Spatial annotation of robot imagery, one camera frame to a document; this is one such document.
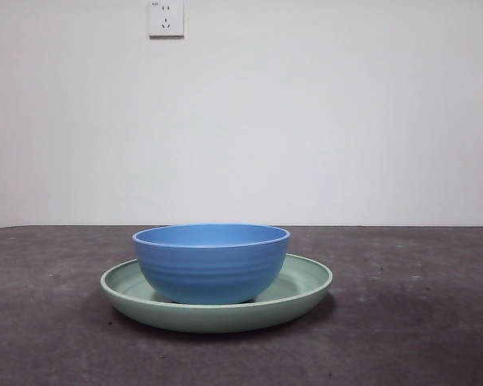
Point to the blue bowl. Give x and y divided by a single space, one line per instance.
209 269

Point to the green plate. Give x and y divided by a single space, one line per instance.
217 319

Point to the white wall socket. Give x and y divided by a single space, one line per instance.
166 20

